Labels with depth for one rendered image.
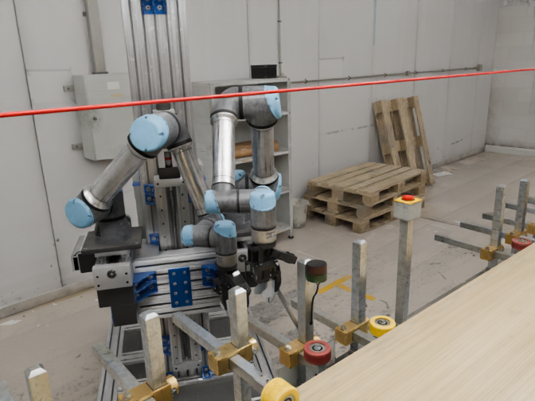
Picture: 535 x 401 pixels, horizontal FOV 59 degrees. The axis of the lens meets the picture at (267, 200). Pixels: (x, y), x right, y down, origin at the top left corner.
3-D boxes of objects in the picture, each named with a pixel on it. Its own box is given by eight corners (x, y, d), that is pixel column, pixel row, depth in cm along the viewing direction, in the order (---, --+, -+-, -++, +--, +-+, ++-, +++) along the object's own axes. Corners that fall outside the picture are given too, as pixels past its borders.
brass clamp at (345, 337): (333, 340, 162) (333, 326, 160) (358, 325, 170) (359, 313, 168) (347, 347, 157) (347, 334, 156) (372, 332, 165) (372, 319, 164)
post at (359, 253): (349, 364, 169) (352, 239, 155) (356, 360, 171) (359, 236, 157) (357, 369, 166) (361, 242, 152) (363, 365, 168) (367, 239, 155)
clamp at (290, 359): (279, 361, 145) (279, 348, 144) (310, 344, 153) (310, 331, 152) (291, 370, 141) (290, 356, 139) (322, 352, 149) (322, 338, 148)
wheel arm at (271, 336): (231, 319, 169) (230, 309, 168) (238, 316, 171) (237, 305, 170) (318, 377, 137) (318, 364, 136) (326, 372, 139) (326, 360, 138)
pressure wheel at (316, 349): (298, 379, 141) (298, 345, 138) (317, 367, 146) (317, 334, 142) (317, 392, 135) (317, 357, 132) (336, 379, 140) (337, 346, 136)
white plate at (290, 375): (277, 395, 148) (276, 368, 145) (333, 361, 164) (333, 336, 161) (278, 396, 148) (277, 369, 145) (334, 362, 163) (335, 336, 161)
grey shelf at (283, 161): (193, 251, 444) (179, 82, 399) (263, 227, 502) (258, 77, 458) (222, 265, 412) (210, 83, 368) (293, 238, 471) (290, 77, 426)
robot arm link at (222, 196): (206, 79, 164) (201, 204, 142) (238, 79, 164) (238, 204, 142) (210, 101, 175) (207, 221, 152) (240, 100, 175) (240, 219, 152)
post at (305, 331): (298, 394, 153) (296, 258, 140) (306, 389, 155) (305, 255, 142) (306, 399, 151) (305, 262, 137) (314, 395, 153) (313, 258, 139)
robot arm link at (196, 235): (193, 238, 176) (220, 239, 173) (180, 249, 165) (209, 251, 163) (191, 218, 173) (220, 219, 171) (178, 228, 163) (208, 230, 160)
